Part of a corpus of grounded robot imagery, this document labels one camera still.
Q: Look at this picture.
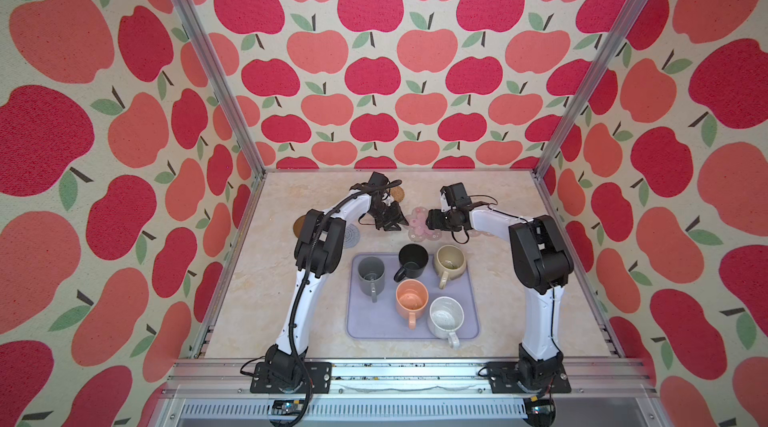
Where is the left aluminium frame post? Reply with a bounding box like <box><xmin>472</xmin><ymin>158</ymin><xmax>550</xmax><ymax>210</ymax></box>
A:
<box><xmin>172</xmin><ymin>0</ymin><xmax>266</xmax><ymax>181</ymax></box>

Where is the beige mug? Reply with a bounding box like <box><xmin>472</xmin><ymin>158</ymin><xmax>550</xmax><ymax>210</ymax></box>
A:
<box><xmin>433</xmin><ymin>245</ymin><xmax>467</xmax><ymax>289</ymax></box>

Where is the aluminium frame post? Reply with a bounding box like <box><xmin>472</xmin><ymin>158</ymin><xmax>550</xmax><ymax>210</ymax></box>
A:
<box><xmin>172</xmin><ymin>0</ymin><xmax>266</xmax><ymax>181</ymax></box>
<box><xmin>532</xmin><ymin>0</ymin><xmax>649</xmax><ymax>181</ymax></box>

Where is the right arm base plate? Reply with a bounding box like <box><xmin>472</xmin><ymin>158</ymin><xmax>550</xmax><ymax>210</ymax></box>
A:
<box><xmin>483</xmin><ymin>362</ymin><xmax>572</xmax><ymax>396</ymax></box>

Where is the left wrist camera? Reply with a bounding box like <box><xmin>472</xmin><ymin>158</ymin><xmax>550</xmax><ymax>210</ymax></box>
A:
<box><xmin>365</xmin><ymin>172</ymin><xmax>390</xmax><ymax>193</ymax></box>

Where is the black mug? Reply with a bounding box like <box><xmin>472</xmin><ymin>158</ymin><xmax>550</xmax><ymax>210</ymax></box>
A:
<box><xmin>393</xmin><ymin>243</ymin><xmax>429</xmax><ymax>282</ymax></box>

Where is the front aluminium rail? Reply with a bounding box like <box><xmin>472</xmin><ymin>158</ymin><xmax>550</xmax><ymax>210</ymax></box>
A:
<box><xmin>146</xmin><ymin>357</ymin><xmax>672</xmax><ymax>426</ymax></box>

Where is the woven rattan round coaster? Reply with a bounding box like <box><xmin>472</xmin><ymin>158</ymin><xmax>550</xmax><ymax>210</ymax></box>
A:
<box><xmin>389</xmin><ymin>186</ymin><xmax>405</xmax><ymax>203</ymax></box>

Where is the brown round coaster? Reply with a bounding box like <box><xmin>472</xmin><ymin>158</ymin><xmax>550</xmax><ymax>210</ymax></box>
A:
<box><xmin>292</xmin><ymin>215</ymin><xmax>306</xmax><ymax>237</ymax></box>

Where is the orange mug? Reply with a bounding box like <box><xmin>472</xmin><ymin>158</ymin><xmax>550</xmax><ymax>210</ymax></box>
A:
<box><xmin>395</xmin><ymin>279</ymin><xmax>429</xmax><ymax>330</ymax></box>

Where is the grey mug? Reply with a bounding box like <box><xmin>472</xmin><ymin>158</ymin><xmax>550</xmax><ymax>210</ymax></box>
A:
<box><xmin>357</xmin><ymin>256</ymin><xmax>386</xmax><ymax>303</ymax></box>

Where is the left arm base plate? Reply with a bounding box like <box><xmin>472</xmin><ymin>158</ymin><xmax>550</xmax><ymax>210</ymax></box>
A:
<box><xmin>250</xmin><ymin>361</ymin><xmax>332</xmax><ymax>394</ymax></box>

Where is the pink flower coaster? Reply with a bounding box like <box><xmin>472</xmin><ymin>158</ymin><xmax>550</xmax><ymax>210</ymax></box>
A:
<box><xmin>464</xmin><ymin>221</ymin><xmax>484</xmax><ymax>238</ymax></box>
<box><xmin>406</xmin><ymin>206</ymin><xmax>442</xmax><ymax>242</ymax></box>

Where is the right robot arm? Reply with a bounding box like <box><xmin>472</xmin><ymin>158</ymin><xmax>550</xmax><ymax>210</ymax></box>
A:
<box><xmin>426</xmin><ymin>205</ymin><xmax>574</xmax><ymax>392</ymax></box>

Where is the lavender silicone tray mat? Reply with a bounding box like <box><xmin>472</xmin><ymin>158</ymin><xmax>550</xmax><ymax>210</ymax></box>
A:
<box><xmin>346</xmin><ymin>253</ymin><xmax>480</xmax><ymax>341</ymax></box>

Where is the right aluminium frame post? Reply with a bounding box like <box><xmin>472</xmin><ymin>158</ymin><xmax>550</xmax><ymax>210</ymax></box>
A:
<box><xmin>532</xmin><ymin>0</ymin><xmax>649</xmax><ymax>181</ymax></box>

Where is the grey round knitted coaster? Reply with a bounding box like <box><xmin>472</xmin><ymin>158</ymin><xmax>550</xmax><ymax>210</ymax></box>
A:
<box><xmin>343</xmin><ymin>223</ymin><xmax>361</xmax><ymax>248</ymax></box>

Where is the white mug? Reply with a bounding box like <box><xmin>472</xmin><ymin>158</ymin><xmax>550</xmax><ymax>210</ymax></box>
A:
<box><xmin>428</xmin><ymin>296</ymin><xmax>465</xmax><ymax>350</ymax></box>

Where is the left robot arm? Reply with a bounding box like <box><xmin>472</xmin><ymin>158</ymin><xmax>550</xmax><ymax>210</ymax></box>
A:
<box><xmin>263</xmin><ymin>180</ymin><xmax>407</xmax><ymax>391</ymax></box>

